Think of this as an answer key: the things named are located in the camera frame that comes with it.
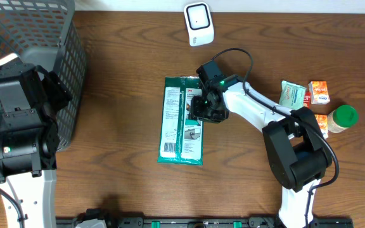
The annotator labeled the green sponge pack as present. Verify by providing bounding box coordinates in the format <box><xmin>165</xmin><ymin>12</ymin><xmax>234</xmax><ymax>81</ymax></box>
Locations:
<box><xmin>157</xmin><ymin>77</ymin><xmax>203</xmax><ymax>165</ymax></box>

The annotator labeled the teal white snack pouch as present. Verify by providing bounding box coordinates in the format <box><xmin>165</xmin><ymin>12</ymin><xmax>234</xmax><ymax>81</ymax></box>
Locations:
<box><xmin>279</xmin><ymin>80</ymin><xmax>306</xmax><ymax>110</ymax></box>

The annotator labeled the red white packet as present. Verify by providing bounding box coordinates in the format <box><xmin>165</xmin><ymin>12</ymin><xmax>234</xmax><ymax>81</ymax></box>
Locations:
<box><xmin>303</xmin><ymin>92</ymin><xmax>311</xmax><ymax>108</ymax></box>

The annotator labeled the orange juice carton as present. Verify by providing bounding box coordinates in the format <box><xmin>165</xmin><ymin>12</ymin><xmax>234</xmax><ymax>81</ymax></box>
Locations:
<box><xmin>315</xmin><ymin>115</ymin><xmax>329</xmax><ymax>139</ymax></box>
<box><xmin>309</xmin><ymin>81</ymin><xmax>330</xmax><ymax>105</ymax></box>

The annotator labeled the green lid jar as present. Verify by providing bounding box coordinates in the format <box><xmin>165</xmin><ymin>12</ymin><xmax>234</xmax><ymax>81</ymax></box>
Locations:
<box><xmin>327</xmin><ymin>104</ymin><xmax>359</xmax><ymax>133</ymax></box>

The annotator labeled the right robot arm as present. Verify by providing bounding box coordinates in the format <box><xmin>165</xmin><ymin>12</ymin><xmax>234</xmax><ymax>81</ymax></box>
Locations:
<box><xmin>190</xmin><ymin>74</ymin><xmax>339</xmax><ymax>227</ymax></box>

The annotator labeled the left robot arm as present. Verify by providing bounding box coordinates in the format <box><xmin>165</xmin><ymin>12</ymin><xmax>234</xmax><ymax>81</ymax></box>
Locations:
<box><xmin>0</xmin><ymin>65</ymin><xmax>72</xmax><ymax>227</ymax></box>

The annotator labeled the white barcode scanner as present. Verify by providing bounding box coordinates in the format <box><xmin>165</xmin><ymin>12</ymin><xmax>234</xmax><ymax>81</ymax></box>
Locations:
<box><xmin>183</xmin><ymin>2</ymin><xmax>215</xmax><ymax>47</ymax></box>

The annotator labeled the grey plastic mesh basket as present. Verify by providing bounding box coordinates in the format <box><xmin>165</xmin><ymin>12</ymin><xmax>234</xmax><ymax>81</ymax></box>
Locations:
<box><xmin>0</xmin><ymin>0</ymin><xmax>87</xmax><ymax>151</ymax></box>

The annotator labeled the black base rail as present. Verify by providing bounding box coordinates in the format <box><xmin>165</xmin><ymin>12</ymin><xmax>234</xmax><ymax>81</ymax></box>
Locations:
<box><xmin>55</xmin><ymin>216</ymin><xmax>354</xmax><ymax>228</ymax></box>

